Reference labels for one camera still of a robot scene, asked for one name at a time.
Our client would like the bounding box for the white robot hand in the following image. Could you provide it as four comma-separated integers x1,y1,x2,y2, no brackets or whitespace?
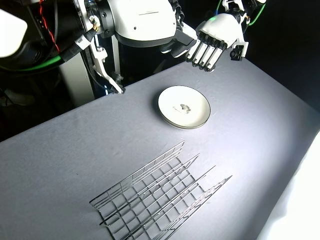
185,12,246,73
109,0,200,59

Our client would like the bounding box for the white plate with dark rim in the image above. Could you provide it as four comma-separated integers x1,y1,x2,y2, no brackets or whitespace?
159,109,210,131
157,85,211,128

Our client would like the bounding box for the white robot body column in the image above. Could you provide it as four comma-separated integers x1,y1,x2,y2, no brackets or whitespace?
58,32,126,107

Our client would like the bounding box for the grey table cloth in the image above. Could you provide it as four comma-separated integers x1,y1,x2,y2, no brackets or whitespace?
0,53,320,240

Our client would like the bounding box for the wire dish rack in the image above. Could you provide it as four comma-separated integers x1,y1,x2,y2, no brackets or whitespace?
89,140,233,240

